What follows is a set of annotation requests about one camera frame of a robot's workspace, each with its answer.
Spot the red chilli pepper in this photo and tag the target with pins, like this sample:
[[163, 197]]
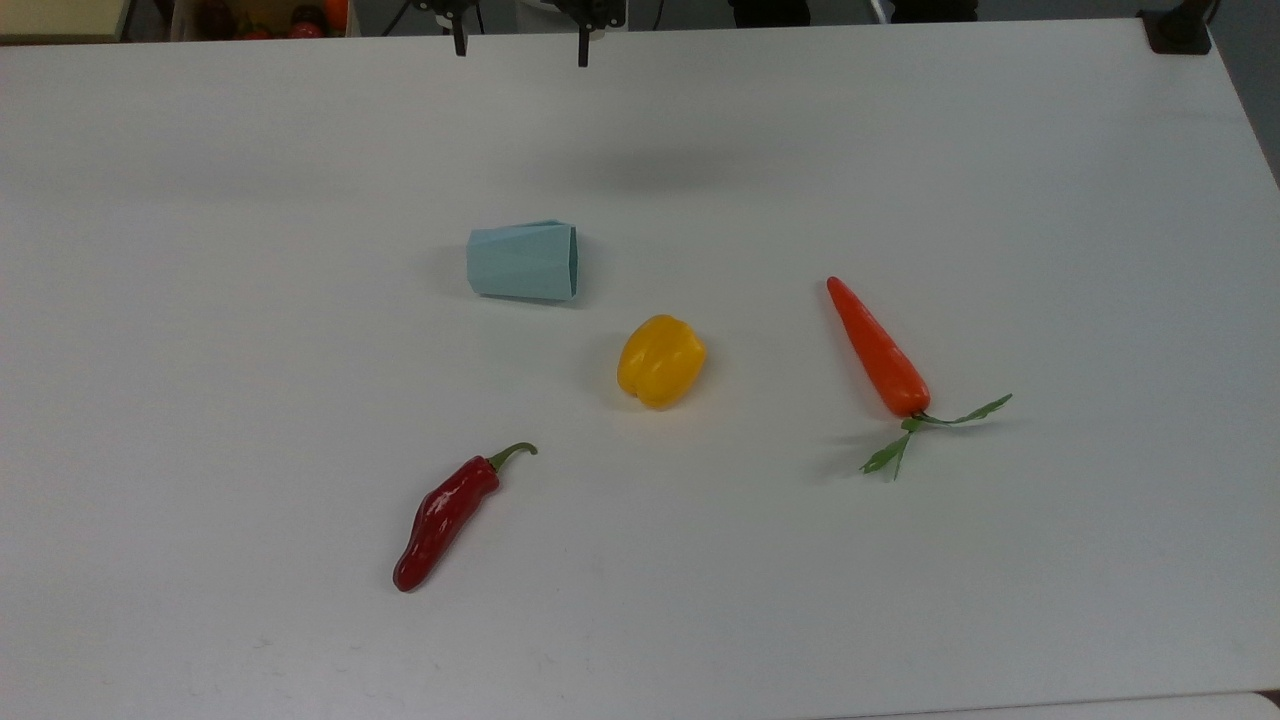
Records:
[[445, 515]]

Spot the box of toy vegetables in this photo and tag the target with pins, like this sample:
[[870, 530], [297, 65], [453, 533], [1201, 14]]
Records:
[[260, 20]]

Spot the orange carrot with green leaves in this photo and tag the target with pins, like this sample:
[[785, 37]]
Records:
[[880, 355]]

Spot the yellow bell pepper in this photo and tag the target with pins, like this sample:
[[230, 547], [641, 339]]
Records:
[[660, 360]]

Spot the black table clamp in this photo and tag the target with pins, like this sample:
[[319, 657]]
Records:
[[1178, 32]]

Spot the light blue faceted mug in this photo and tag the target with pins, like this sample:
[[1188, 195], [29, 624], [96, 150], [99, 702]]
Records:
[[522, 262]]

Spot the black chair base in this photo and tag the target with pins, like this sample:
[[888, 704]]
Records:
[[932, 9], [768, 12]]

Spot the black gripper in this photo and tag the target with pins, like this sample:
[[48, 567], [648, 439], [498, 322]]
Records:
[[596, 12]]

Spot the beige board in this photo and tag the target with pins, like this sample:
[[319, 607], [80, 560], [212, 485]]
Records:
[[60, 18]]

